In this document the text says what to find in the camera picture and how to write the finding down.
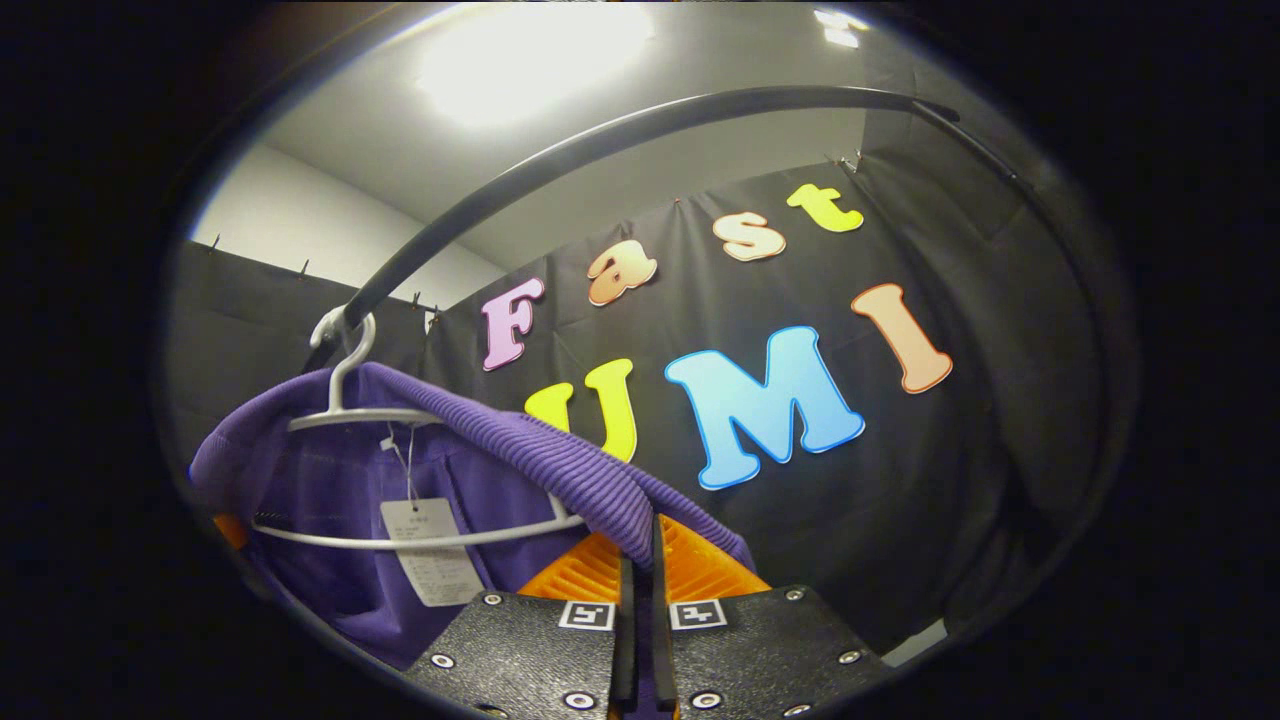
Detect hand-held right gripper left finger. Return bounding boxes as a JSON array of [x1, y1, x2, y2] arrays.
[[405, 530, 641, 720]]

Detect black clothes rack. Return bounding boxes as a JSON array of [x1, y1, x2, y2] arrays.
[[300, 85, 1111, 561]]

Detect white clothes hanger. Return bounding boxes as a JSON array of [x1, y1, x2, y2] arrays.
[[250, 305, 588, 551]]

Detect black backdrop cloth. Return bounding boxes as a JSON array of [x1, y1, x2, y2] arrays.
[[165, 100, 1131, 651]]

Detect grey garment tag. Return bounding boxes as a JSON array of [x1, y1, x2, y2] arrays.
[[380, 497, 488, 608]]

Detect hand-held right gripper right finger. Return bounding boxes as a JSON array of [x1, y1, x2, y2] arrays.
[[652, 515, 891, 720]]

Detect white board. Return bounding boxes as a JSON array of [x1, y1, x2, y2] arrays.
[[885, 618, 948, 668]]

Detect purple corduroy jacket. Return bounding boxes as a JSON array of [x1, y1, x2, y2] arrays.
[[190, 362, 756, 671]]

